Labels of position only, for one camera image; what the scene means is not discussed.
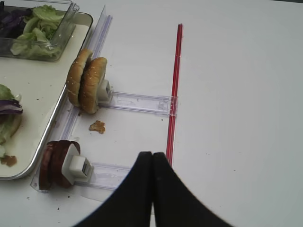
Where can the green lettuce in container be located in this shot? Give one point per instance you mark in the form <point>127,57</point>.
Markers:
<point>38,40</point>

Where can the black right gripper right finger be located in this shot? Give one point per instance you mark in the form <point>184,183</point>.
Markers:
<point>174,204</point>

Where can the rear sesame bun top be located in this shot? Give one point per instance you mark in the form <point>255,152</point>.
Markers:
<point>92,78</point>

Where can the lettuce leaf on bun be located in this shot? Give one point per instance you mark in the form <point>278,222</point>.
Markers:
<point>9,104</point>

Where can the clear right bun rail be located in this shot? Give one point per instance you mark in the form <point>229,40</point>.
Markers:
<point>158,105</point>

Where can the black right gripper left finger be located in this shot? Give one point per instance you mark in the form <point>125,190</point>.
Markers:
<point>131,203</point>

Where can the purple cabbage leaves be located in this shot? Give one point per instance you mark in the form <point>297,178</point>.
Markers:
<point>12,23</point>

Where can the clear patty rail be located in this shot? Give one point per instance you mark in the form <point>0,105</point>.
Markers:
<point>105,176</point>

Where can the cream metal tray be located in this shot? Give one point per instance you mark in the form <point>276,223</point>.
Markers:
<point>41,85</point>

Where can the brown crumb on table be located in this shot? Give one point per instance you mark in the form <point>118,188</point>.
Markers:
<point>98,126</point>

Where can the front sesame bun top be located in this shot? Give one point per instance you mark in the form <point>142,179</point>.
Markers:
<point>75,73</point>

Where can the dark meat patty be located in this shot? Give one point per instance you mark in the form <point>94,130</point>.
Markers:
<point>59,153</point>
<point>45,174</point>

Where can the orange scrap on tray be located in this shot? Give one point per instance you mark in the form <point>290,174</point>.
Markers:
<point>8,160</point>

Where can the rear dark meat patty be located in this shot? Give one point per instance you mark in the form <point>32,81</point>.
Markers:
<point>59,153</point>

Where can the white bun pusher block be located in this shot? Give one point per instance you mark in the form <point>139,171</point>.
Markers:
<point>104,92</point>

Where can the clear plastic salad container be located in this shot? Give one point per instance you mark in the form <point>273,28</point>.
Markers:
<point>68,7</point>

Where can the front dark meat patty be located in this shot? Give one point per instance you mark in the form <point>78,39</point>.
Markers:
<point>45,174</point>

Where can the sesame bun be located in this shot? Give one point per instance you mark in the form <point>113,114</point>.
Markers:
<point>75,73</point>
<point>92,78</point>

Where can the right red strip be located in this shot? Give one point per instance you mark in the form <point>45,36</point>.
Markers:
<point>174,95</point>

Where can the white patty pusher block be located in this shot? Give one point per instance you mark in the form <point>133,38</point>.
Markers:
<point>76,168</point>

